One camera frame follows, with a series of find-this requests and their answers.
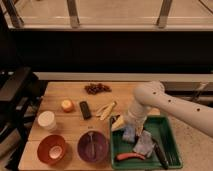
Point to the black chair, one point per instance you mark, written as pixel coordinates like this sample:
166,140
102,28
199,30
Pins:
17,90

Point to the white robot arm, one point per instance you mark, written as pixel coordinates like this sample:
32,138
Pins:
152,94

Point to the red bowl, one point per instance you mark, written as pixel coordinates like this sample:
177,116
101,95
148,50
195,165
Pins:
51,149

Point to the black rectangular bar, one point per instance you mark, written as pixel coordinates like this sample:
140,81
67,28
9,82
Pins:
86,113

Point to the white cup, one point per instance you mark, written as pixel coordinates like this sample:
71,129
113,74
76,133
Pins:
47,120

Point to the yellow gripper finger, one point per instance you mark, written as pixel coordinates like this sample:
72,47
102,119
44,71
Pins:
118,124
139,130

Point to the red carrot toy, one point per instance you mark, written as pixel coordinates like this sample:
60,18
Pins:
124,156

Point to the black handled knife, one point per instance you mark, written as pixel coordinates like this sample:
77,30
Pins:
162,159

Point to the wooden cutting board table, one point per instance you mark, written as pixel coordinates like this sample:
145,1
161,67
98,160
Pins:
75,112

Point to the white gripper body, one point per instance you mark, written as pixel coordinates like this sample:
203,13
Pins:
136,114

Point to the blue sponge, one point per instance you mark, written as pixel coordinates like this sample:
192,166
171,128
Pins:
129,134

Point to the orange apple toy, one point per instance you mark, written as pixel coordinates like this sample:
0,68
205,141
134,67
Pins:
67,105

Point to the dark red grapes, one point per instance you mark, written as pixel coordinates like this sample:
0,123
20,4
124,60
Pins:
96,88

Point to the metal fork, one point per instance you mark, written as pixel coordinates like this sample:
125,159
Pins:
90,133

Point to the green plastic tray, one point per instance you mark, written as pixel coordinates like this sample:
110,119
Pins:
161,131

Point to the small metal can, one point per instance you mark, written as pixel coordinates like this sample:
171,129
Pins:
114,118

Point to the grey cloth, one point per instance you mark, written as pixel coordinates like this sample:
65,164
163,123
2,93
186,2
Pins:
145,144

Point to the purple bowl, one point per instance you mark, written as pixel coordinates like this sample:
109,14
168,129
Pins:
101,147

